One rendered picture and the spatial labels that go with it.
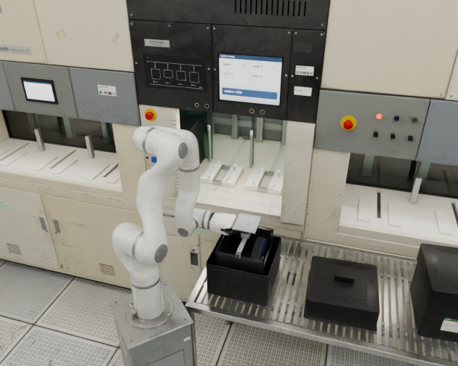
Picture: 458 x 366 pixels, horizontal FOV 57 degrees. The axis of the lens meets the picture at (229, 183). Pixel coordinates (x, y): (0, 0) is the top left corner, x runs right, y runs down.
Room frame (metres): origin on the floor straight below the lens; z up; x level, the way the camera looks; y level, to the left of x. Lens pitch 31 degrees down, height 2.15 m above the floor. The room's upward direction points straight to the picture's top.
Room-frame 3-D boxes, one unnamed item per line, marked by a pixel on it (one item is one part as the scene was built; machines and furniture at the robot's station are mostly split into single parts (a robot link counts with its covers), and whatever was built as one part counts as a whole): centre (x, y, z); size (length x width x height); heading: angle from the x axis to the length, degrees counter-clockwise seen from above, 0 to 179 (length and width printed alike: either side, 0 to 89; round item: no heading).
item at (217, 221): (1.49, 0.03, 1.06); 0.11 x 0.10 x 0.07; 72
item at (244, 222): (1.46, -0.07, 0.93); 0.24 x 0.20 x 0.32; 162
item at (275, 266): (1.46, -0.07, 0.85); 0.28 x 0.28 x 0.17; 72
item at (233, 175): (2.21, 0.04, 0.89); 0.22 x 0.21 x 0.04; 163
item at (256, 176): (2.13, -0.22, 0.89); 0.22 x 0.21 x 0.04; 163
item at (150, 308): (1.26, 0.34, 0.85); 0.19 x 0.19 x 0.18
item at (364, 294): (1.33, -0.49, 0.83); 0.29 x 0.29 x 0.13; 76
